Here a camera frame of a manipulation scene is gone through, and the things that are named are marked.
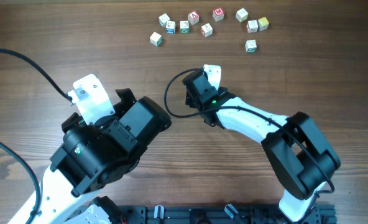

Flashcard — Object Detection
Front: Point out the plant picture wooden block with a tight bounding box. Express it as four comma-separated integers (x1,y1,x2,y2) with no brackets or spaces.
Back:
201,23,213,37

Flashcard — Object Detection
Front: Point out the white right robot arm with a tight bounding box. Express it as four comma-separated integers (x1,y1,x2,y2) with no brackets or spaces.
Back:
182,67,341,223

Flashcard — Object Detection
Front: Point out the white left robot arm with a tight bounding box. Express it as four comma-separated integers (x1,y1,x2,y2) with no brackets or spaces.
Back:
10,88,172,223

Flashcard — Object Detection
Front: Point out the green V letter block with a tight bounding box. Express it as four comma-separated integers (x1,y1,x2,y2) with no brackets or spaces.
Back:
245,40,257,53

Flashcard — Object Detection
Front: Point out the green Z letter block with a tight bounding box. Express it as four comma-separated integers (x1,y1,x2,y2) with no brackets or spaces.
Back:
150,32,163,47

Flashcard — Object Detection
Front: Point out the green N letter block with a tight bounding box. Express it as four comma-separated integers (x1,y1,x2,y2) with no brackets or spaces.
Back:
180,21,190,34

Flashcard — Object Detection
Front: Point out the blue letter block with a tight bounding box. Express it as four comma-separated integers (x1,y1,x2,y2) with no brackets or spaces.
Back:
165,21,176,34

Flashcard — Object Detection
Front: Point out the red A letter block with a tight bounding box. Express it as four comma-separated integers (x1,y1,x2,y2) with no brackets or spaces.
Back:
188,11,200,25

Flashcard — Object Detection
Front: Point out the red M letter block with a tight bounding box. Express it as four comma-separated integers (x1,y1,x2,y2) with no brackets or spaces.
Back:
213,7,225,21

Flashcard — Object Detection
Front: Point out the plain white wooden block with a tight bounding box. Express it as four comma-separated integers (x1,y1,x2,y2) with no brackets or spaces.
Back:
159,13,170,27

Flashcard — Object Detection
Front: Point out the leaf picture red block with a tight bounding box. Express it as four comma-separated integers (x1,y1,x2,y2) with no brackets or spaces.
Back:
246,20,259,33

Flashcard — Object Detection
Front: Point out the yellow top wooden block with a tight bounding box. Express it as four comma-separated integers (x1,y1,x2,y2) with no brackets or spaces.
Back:
257,17,269,31

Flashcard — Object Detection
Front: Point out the yellow green ring block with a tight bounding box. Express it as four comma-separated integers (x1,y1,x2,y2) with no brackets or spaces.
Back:
236,8,249,22

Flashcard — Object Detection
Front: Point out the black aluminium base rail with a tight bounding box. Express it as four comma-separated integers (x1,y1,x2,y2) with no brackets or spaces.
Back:
75,203,337,224

